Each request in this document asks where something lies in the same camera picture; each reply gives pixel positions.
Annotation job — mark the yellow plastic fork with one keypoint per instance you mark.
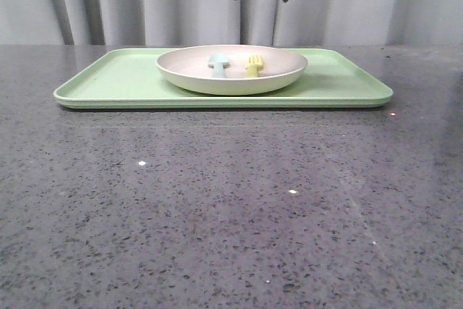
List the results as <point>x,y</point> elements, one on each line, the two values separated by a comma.
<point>253,66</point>

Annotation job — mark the cream round plate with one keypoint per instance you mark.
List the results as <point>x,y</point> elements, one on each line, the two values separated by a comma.
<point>188,68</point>

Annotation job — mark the light blue plastic spoon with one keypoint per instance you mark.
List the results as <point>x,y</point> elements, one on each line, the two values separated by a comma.
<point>218,63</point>

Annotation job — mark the light green plastic tray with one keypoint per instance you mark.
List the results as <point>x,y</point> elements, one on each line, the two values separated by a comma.
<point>129,78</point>

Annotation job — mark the grey pleated curtain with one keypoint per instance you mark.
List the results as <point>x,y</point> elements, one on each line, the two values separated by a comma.
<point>287,23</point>

